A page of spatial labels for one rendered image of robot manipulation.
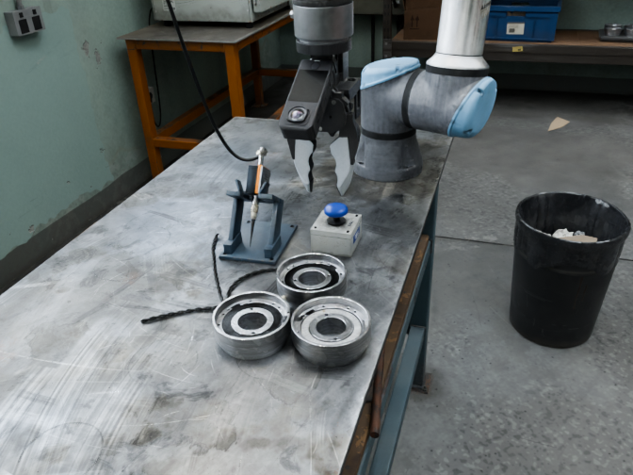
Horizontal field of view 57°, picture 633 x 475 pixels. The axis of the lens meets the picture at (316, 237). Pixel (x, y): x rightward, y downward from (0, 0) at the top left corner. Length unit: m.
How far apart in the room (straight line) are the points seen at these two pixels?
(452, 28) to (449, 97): 0.12
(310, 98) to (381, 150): 0.50
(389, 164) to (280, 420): 0.67
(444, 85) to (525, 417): 1.07
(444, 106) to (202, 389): 0.67
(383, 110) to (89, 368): 0.72
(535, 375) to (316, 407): 1.34
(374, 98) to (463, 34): 0.21
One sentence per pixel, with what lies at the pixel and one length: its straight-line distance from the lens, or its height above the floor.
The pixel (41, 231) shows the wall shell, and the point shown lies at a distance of 2.79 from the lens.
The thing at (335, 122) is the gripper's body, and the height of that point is 1.06.
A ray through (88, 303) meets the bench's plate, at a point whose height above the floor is 0.80.
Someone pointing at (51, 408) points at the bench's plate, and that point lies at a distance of 0.80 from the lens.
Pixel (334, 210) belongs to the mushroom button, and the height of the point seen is 0.87.
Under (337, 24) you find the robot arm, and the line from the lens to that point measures 0.75.
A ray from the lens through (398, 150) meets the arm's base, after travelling 1.22.
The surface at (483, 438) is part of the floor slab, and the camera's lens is 1.77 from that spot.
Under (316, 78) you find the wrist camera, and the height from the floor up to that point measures 1.12.
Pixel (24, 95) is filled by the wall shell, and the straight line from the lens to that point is 2.68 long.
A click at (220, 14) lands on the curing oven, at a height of 0.85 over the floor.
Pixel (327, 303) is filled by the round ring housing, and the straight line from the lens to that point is 0.81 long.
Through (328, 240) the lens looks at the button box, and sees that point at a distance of 0.96.
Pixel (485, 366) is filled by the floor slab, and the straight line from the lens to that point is 1.98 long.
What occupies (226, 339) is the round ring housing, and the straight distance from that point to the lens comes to 0.76.
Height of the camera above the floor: 1.32
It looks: 30 degrees down
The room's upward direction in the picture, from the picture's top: 3 degrees counter-clockwise
